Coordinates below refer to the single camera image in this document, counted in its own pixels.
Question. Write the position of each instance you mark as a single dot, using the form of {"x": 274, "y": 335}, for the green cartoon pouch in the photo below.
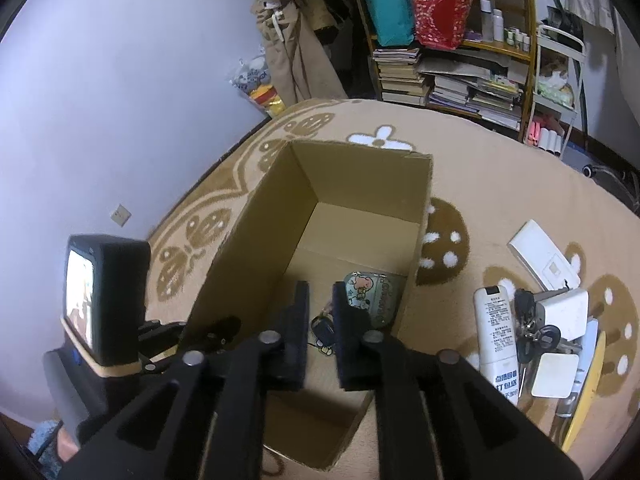
{"x": 372, "y": 292}

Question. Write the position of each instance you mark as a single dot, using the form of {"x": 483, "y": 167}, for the stack of books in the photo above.
{"x": 400, "y": 80}

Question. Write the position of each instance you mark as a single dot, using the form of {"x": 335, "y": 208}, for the person's left forearm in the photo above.
{"x": 50, "y": 440}

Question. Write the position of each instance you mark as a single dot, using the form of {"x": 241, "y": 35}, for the red patterned gift bag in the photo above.
{"x": 440, "y": 15}

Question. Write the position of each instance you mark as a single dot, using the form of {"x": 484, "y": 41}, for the beige hanging coat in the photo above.
{"x": 295, "y": 60}

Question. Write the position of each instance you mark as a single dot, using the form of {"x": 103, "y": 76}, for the yellow oval plastic case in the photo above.
{"x": 590, "y": 390}

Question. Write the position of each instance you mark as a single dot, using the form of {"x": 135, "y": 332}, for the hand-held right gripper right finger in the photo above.
{"x": 340, "y": 325}

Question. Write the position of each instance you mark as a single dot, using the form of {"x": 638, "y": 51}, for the wall socket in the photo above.
{"x": 120, "y": 215}

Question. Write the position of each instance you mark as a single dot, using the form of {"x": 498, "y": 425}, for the black round device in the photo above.
{"x": 590, "y": 170}

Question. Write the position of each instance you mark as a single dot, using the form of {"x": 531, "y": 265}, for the wooden bookshelf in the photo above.
{"x": 500, "y": 50}

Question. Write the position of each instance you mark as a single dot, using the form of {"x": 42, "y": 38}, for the white flat box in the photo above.
{"x": 540, "y": 250}

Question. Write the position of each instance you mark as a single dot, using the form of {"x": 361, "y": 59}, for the white power adapter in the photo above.
{"x": 567, "y": 312}

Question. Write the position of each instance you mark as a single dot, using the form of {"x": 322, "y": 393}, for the white metal rack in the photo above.
{"x": 560, "y": 35}

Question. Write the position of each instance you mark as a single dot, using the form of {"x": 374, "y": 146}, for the bag of plush toys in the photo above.
{"x": 260, "y": 95}

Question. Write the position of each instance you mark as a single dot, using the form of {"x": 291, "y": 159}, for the bunch of black keys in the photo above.
{"x": 524, "y": 305}

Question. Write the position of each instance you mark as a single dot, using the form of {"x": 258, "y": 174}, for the row of small jars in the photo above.
{"x": 517, "y": 40}

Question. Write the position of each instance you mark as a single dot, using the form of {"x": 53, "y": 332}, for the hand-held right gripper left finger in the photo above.
{"x": 300, "y": 340}

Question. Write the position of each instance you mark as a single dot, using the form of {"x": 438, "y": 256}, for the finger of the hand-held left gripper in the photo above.
{"x": 220, "y": 329}

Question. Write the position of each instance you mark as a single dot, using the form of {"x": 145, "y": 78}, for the pile of books and papers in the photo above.
{"x": 475, "y": 95}

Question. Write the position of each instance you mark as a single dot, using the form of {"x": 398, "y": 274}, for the white square charger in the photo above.
{"x": 555, "y": 375}

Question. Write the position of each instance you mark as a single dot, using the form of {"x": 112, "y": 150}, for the teal bag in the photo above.
{"x": 390, "y": 15}

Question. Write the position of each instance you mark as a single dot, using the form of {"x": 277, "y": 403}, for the beige patterned blanket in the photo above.
{"x": 500, "y": 185}

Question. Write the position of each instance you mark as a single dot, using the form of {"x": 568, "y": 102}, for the cardboard box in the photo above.
{"x": 350, "y": 220}

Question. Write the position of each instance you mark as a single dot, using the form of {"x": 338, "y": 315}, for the black car key fob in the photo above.
{"x": 322, "y": 331}

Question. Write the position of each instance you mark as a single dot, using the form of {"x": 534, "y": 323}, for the green tissue packs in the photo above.
{"x": 555, "y": 90}

